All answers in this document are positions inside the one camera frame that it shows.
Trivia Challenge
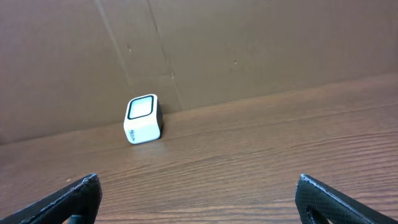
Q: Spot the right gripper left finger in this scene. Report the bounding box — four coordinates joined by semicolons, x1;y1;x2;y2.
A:
1;173;102;224

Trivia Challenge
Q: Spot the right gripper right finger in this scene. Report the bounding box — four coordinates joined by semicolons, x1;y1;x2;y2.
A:
295;174;397;224

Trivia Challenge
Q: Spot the white barcode scanner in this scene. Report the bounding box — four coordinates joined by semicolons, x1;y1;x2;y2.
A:
123;94;163;144

